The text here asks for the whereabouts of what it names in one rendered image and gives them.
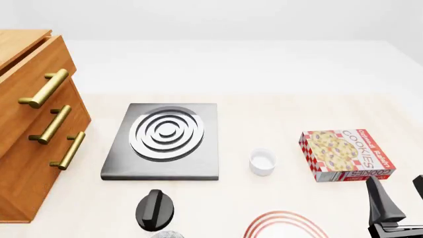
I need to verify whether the wooden drawer with shortest handle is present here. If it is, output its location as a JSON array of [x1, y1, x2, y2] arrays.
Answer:
[[6, 97, 93, 223]]

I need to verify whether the long brass drawer handle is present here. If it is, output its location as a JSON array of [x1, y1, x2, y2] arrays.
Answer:
[[18, 68, 70, 109]]

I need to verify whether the small white bowl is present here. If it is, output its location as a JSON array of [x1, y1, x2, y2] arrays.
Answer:
[[249, 147, 278, 177]]

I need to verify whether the round black stove knob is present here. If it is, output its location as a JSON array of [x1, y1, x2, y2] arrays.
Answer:
[[135, 188, 175, 232]]

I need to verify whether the wooden drawer with mid-length handle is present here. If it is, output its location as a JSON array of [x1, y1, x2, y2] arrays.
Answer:
[[0, 77, 84, 210]]

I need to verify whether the short brass drawer handle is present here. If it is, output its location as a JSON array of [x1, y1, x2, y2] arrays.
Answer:
[[49, 131, 87, 171]]

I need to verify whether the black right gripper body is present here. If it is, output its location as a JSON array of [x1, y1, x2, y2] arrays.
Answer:
[[366, 219, 423, 238]]

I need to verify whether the white plate with red rings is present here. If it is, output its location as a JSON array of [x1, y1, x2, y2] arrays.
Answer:
[[243, 210, 330, 238]]

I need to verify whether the flat stove plate with rings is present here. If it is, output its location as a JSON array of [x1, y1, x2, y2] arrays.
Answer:
[[100, 102, 220, 182]]

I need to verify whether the wooden drawer with longest handle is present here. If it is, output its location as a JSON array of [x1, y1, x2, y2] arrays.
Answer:
[[0, 35, 77, 159]]

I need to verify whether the mid-length brass drawer handle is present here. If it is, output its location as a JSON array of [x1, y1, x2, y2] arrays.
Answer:
[[28, 104, 73, 145]]

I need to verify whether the grey patterned bowl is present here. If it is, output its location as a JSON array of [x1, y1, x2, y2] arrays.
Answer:
[[153, 230, 186, 238]]

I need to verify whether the wooden cabinet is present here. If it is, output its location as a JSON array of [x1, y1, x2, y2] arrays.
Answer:
[[0, 29, 93, 223]]

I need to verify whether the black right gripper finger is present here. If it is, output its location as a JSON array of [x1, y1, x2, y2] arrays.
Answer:
[[364, 175, 407, 230], [412, 174, 423, 202]]

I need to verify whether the red white cookies box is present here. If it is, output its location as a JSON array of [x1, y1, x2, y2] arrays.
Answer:
[[298, 128, 397, 183]]

